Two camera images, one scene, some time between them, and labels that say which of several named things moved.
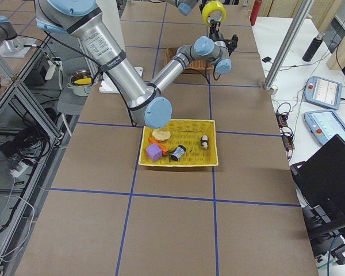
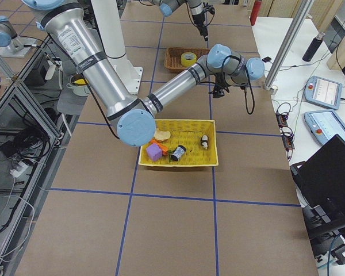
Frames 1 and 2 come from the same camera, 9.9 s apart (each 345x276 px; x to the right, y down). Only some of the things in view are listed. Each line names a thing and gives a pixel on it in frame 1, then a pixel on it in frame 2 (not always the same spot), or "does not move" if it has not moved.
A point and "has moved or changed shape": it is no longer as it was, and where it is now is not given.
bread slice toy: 161,134 does not move
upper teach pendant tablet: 323,92 does not move
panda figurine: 204,141 does not move
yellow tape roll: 211,6 has moved or changed shape
